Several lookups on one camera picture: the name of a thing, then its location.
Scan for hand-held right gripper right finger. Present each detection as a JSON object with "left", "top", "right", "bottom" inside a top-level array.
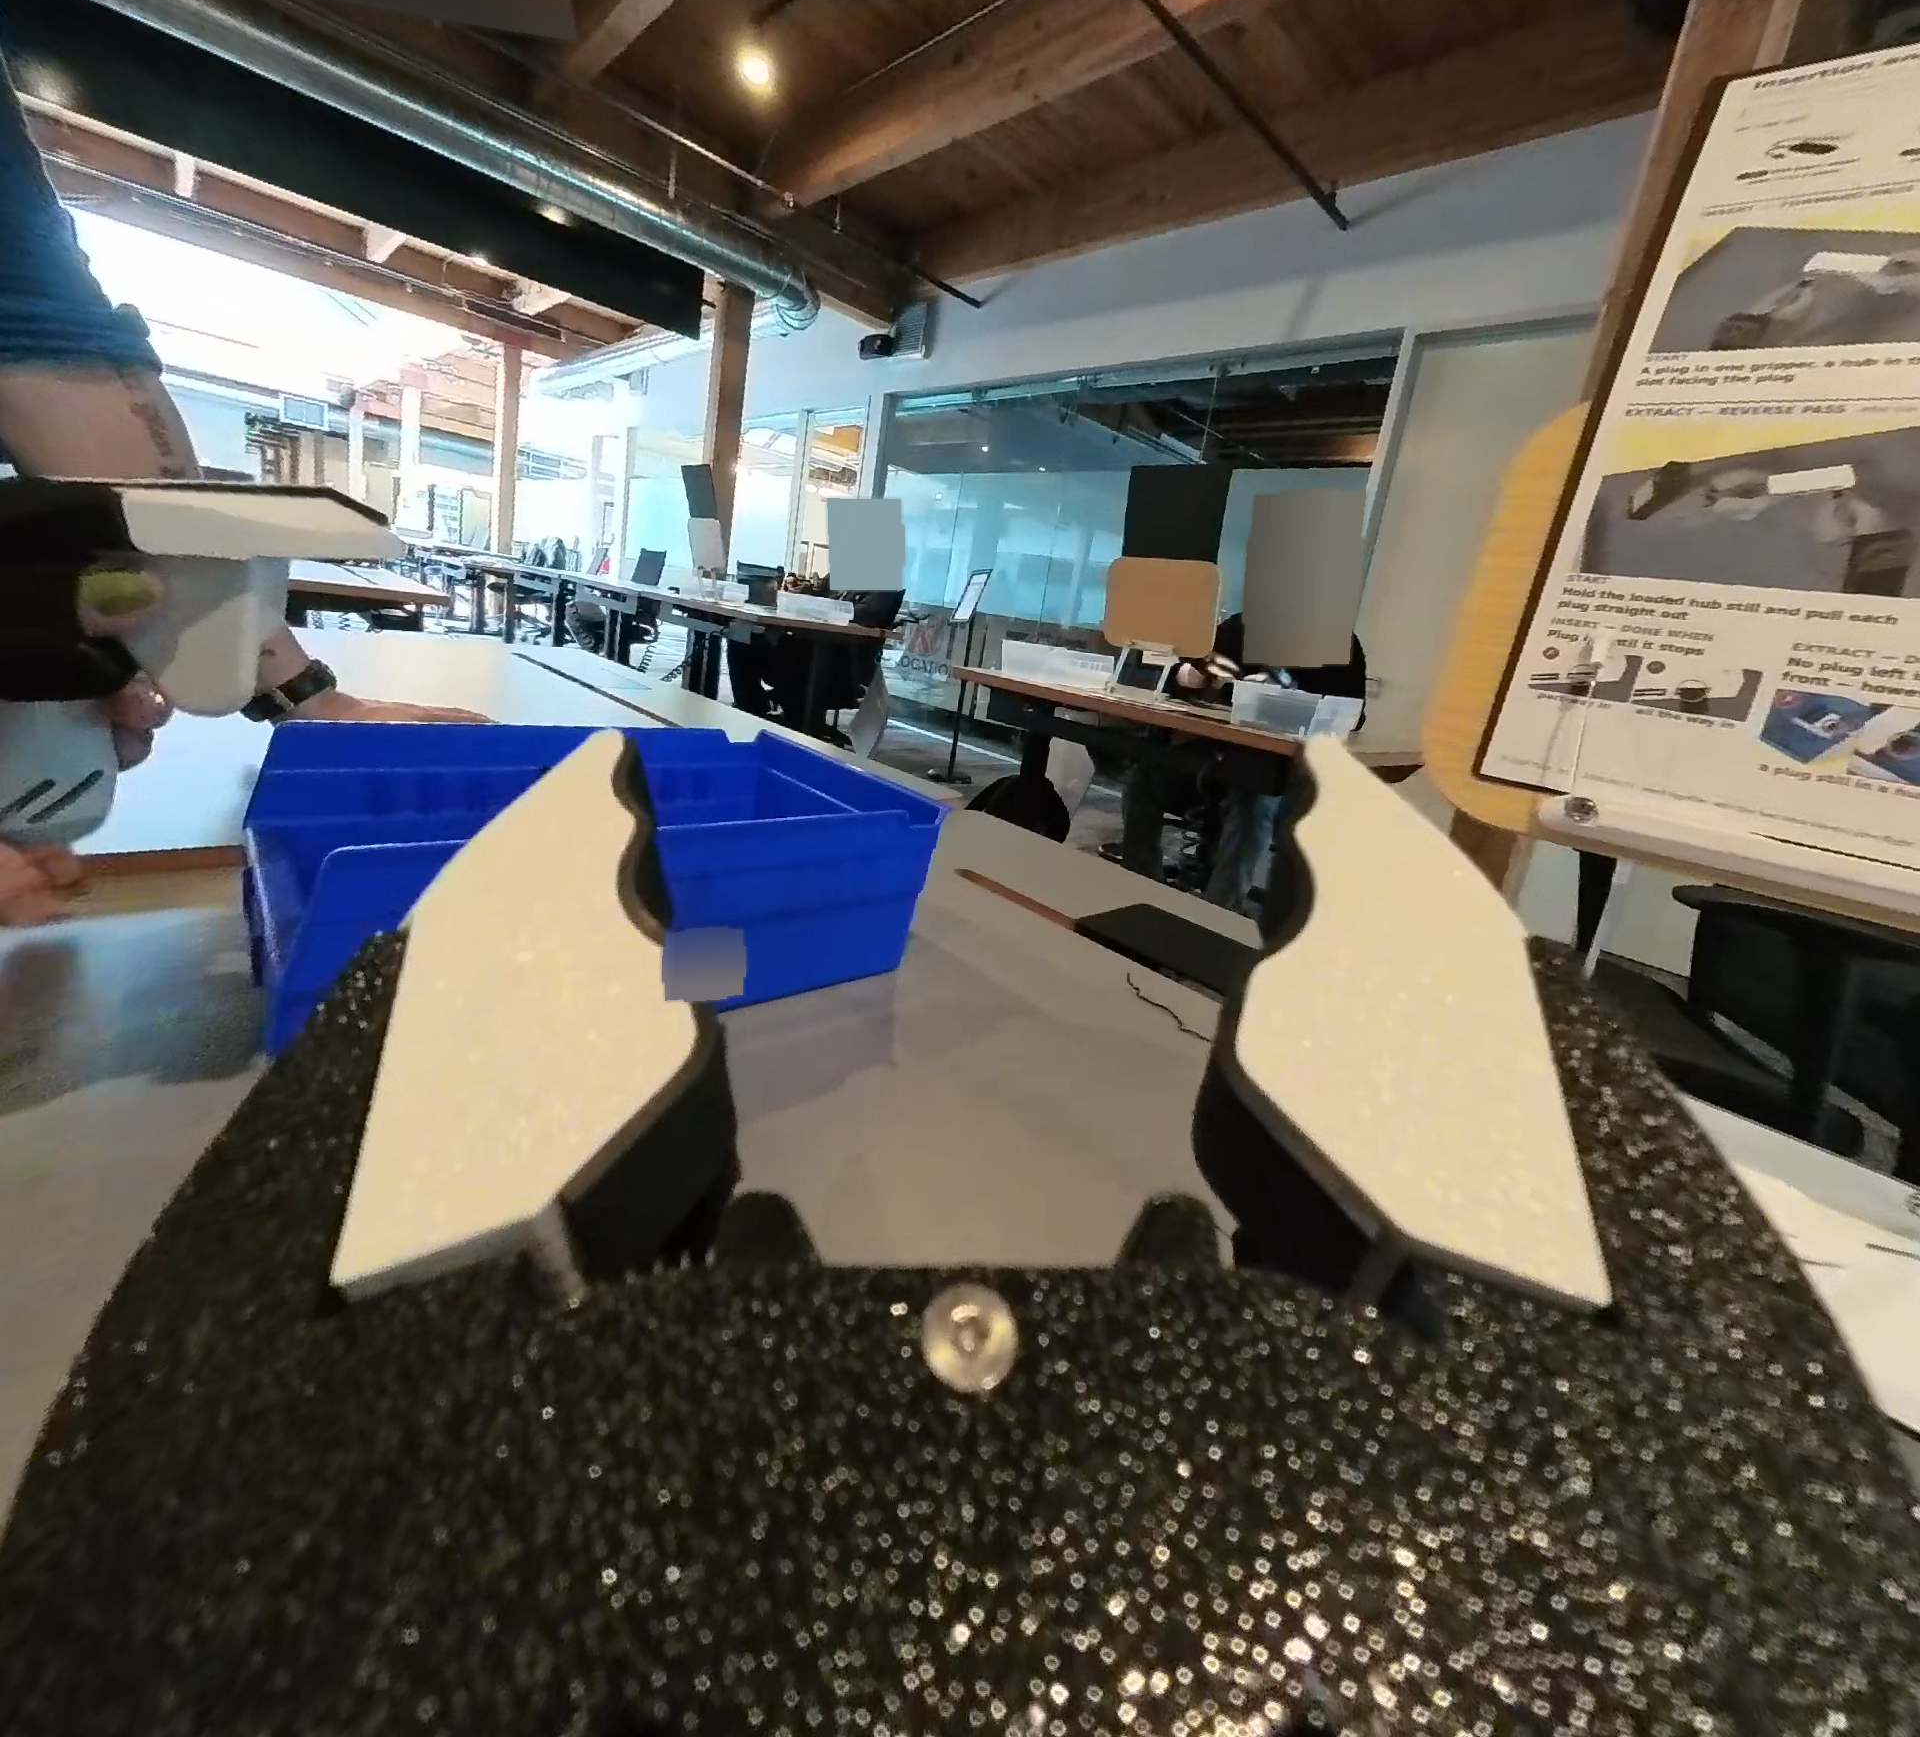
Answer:
[{"left": 1193, "top": 734, "right": 1615, "bottom": 1318}]

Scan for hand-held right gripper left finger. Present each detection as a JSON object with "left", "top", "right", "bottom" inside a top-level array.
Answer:
[{"left": 329, "top": 725, "right": 737, "bottom": 1305}]

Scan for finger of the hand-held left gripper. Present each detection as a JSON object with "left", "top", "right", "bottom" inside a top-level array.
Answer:
[{"left": 116, "top": 484, "right": 408, "bottom": 719}]

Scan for blue plastic bin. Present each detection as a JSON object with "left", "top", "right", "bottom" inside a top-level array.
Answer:
[{"left": 240, "top": 717, "right": 949, "bottom": 1058}]

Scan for another person's tattooed forearm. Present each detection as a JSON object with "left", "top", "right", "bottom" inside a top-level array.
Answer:
[{"left": 0, "top": 354, "right": 206, "bottom": 483}]

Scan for person's left hand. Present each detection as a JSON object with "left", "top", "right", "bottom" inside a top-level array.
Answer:
[{"left": 0, "top": 672, "right": 169, "bottom": 933}]

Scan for black wristwatch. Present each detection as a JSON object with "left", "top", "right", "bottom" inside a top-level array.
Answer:
[{"left": 240, "top": 659, "right": 342, "bottom": 725}]

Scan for flat black tablet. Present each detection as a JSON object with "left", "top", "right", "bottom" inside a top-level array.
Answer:
[{"left": 1072, "top": 901, "right": 1271, "bottom": 1005}]

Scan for row of office desks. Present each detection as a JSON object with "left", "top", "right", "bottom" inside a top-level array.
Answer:
[{"left": 284, "top": 544, "right": 901, "bottom": 719}]

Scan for black office chair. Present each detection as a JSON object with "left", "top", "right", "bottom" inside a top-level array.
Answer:
[{"left": 1574, "top": 853, "right": 1920, "bottom": 1178}]

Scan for white sign stand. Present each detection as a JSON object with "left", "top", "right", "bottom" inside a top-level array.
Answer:
[{"left": 1529, "top": 788, "right": 1920, "bottom": 902}]

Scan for wooden desk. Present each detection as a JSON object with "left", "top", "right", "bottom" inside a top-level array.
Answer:
[{"left": 949, "top": 660, "right": 1427, "bottom": 783}]

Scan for light wooden chair back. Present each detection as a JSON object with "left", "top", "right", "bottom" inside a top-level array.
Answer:
[{"left": 1416, "top": 403, "right": 1601, "bottom": 893}]

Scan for white paper sheets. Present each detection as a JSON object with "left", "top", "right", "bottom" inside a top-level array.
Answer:
[{"left": 1675, "top": 1092, "right": 1920, "bottom": 1469}]

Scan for clear plastic containers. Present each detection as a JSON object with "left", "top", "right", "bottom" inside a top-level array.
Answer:
[{"left": 1000, "top": 636, "right": 1121, "bottom": 693}]

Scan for printed instruction sheet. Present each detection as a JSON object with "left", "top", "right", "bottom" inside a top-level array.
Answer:
[{"left": 1475, "top": 43, "right": 1920, "bottom": 854}]

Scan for black ceiling rod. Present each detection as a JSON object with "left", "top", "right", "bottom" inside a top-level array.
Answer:
[{"left": 974, "top": 0, "right": 1351, "bottom": 233}]

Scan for thin black wire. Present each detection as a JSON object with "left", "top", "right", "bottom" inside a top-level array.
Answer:
[{"left": 1123, "top": 969, "right": 1226, "bottom": 1042}]

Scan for metal ventilation duct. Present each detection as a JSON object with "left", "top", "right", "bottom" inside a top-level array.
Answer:
[{"left": 0, "top": 0, "right": 822, "bottom": 332}]

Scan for wooden post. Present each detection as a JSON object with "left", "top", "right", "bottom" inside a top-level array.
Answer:
[{"left": 700, "top": 283, "right": 755, "bottom": 526}]

